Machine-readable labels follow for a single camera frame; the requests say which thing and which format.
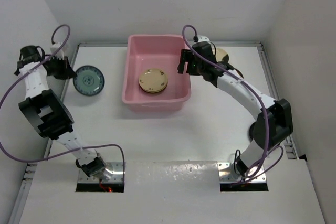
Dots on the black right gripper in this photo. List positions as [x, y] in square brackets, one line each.
[187, 55]

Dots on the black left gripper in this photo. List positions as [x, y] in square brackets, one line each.
[67, 72]

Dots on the cream floral plate front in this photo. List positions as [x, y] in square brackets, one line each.
[153, 80]

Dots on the yellow patterned plate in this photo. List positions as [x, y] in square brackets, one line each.
[239, 73]

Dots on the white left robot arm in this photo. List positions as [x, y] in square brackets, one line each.
[48, 115]

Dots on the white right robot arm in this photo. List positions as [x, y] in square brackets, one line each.
[273, 118]

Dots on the pink plastic bin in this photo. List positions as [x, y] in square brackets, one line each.
[155, 51]

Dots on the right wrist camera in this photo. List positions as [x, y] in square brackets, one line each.
[201, 38]

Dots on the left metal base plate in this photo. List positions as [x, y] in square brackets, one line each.
[113, 174]

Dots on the metal base plate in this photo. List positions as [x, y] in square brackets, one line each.
[113, 174]
[227, 175]

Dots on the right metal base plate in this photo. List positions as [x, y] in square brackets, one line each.
[227, 175]

